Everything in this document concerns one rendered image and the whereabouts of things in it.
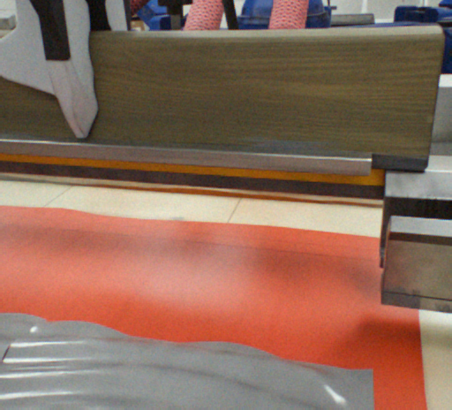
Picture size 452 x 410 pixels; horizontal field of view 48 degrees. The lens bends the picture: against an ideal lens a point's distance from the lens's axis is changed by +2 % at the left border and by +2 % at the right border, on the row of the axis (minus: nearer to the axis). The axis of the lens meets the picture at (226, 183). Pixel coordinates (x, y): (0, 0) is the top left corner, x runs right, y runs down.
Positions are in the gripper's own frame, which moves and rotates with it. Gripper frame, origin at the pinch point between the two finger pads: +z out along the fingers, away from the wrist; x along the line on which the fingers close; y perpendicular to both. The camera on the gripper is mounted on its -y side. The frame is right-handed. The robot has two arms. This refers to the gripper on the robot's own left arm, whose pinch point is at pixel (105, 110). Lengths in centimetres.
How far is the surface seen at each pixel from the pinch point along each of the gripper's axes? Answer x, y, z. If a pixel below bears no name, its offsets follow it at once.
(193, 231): -2.4, -4.8, 10.0
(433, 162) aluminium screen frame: -11.0, -22.4, 6.6
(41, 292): 7.1, 2.1, 9.9
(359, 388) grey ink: 11.0, -17.2, 9.9
